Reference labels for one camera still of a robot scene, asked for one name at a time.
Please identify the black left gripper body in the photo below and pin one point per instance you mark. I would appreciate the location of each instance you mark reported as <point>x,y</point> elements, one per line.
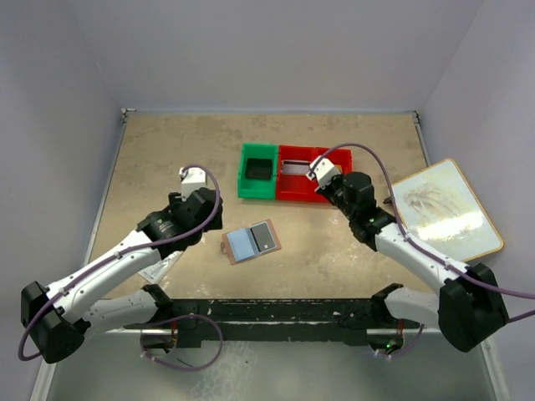
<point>213,225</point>

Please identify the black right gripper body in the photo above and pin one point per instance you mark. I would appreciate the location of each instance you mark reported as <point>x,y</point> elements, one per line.
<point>333,191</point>

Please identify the pink leather card holder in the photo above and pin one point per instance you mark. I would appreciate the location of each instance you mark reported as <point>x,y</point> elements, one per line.
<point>238,245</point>

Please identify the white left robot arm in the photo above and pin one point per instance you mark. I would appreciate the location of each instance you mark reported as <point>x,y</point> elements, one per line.
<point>58,317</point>

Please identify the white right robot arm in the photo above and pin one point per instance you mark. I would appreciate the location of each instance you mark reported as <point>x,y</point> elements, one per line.
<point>463,303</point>

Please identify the silver magnetic stripe cards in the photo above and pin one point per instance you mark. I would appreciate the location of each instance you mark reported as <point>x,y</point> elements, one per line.
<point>294,167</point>

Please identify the black VIP cards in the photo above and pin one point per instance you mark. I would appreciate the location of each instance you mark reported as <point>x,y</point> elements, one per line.
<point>258,169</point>

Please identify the red plastic bin right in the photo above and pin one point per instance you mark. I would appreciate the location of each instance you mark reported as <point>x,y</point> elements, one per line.
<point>341,158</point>

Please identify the red plastic bin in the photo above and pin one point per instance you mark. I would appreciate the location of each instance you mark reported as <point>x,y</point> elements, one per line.
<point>296,187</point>
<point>341,158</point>

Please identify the red plastic bin middle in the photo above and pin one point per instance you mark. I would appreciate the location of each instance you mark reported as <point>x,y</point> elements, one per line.
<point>296,187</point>

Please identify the yellow framed whiteboard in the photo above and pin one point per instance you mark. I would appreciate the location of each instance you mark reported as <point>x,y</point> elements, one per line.
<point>438,206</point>

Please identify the green plastic bin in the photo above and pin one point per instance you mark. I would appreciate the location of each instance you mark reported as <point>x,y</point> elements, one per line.
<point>257,189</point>

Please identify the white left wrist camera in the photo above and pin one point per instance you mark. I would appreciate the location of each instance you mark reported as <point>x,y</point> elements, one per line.
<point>192,179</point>

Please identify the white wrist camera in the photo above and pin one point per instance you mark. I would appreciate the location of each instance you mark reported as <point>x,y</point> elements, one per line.
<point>192,179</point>
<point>322,170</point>

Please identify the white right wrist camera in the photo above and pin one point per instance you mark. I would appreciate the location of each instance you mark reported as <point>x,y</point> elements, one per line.
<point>322,170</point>

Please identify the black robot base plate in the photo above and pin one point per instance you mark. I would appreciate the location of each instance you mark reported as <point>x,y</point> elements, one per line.
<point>351,321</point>

